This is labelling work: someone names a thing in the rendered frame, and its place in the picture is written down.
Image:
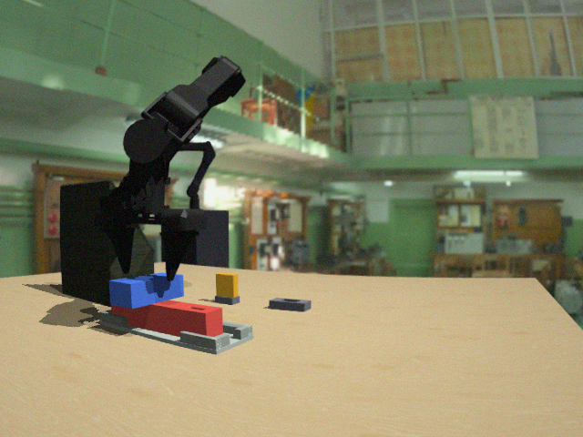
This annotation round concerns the blue rectangular block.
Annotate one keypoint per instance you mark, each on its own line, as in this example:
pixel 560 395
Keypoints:
pixel 143 290

